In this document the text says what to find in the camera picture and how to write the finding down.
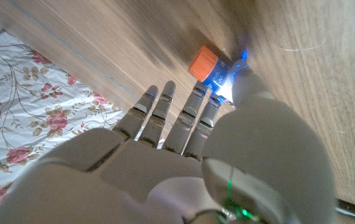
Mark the orange glue stick cap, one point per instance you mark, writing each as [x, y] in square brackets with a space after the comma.
[202, 63]

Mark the floral backdrop cloth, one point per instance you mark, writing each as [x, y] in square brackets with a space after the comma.
[25, 93]

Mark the white blue glue stick body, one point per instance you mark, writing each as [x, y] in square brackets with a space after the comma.
[219, 77]

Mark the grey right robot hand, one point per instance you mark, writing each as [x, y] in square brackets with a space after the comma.
[164, 174]

